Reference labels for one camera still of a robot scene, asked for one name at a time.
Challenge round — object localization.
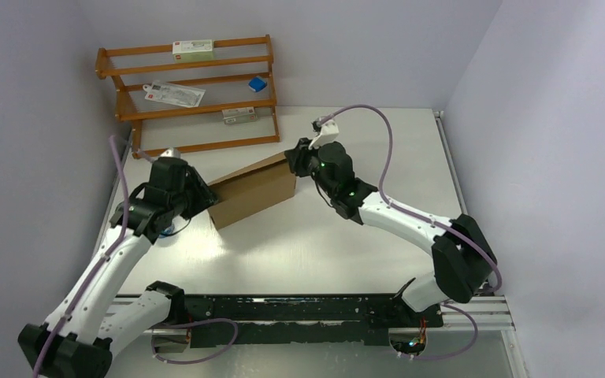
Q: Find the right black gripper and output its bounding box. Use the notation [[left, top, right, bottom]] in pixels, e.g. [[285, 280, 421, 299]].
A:
[[284, 136, 336, 199]]

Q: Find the brown cardboard box sheet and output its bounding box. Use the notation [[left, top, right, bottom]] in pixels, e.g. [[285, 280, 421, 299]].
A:
[[208, 152, 296, 230]]

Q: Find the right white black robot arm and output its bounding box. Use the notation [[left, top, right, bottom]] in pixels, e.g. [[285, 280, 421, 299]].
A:
[[284, 138, 497, 326]]

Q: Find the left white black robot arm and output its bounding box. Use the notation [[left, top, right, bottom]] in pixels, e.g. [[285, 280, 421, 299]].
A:
[[17, 157, 217, 377]]

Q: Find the small white box lower shelf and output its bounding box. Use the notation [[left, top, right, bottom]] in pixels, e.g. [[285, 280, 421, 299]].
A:
[[221, 106, 258, 125]]

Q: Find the small blue box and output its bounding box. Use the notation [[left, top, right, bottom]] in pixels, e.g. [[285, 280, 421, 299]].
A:
[[247, 76, 268, 93]]

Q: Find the white green box top shelf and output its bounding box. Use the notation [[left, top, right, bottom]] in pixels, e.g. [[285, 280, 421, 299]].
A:
[[172, 39, 214, 63]]

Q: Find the blue white patterned round tape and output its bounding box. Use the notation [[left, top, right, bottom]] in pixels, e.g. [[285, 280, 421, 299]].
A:
[[158, 228, 174, 239]]

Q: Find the orange wooden shelf rack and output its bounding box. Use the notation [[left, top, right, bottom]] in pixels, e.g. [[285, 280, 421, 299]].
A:
[[95, 35, 281, 154]]

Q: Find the clear plastic package red label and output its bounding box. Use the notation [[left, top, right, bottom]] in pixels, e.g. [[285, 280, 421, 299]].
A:
[[142, 80, 206, 109]]

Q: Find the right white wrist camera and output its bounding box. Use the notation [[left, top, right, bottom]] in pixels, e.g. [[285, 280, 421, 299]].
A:
[[308, 119, 340, 150]]

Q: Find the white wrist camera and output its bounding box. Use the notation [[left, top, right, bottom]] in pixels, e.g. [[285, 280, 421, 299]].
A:
[[308, 119, 340, 150], [159, 147, 181, 158]]

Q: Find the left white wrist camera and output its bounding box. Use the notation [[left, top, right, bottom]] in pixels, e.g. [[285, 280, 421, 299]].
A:
[[159, 147, 181, 158]]

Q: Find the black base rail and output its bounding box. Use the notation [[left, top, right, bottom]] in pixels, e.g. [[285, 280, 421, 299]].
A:
[[147, 281, 443, 348]]

